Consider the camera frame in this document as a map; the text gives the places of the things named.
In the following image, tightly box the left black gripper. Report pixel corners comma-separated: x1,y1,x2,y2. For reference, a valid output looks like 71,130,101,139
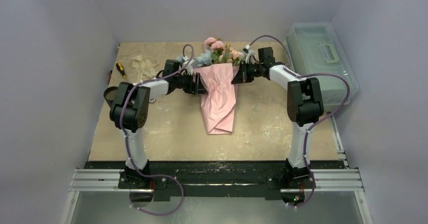
174,71,207,95

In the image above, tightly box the pink flower bouquet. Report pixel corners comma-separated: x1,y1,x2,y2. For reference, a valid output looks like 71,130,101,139
193,37,245,135

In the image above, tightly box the cream printed ribbon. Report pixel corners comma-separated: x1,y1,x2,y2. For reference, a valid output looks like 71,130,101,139
131,55,159,82

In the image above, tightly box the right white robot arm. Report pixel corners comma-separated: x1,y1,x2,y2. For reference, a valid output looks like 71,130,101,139
231,45,324,187

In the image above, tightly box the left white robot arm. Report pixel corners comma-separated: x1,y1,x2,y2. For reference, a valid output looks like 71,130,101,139
103,59,207,188

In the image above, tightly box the black cylindrical vase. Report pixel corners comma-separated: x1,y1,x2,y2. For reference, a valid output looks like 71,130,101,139
103,86,118,108

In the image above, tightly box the loose blue flower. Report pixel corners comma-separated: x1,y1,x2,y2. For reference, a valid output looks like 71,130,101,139
176,55,188,64

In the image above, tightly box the clear plastic storage box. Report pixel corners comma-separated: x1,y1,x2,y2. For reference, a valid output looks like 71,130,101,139
286,22,359,104

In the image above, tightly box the yellow black screwdriver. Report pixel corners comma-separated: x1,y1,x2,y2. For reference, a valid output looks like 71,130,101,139
116,63,128,79

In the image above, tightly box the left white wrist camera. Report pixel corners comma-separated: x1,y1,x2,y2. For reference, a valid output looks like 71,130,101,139
183,59,195,75

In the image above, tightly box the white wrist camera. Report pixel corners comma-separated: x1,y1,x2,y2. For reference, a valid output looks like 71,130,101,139
183,59,195,75
242,44,255,64

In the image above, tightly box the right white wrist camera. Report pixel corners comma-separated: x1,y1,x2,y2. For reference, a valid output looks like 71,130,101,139
242,44,255,64

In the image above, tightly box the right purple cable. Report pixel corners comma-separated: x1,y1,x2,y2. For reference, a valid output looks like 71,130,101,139
247,35,351,210

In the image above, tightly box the purple cable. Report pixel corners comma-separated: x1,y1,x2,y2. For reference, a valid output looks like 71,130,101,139
247,35,351,210
120,44,195,216

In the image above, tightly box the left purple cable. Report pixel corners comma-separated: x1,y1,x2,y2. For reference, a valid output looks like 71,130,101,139
120,44,195,216

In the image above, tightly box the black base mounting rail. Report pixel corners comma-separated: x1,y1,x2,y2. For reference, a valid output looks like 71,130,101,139
118,160,314,203

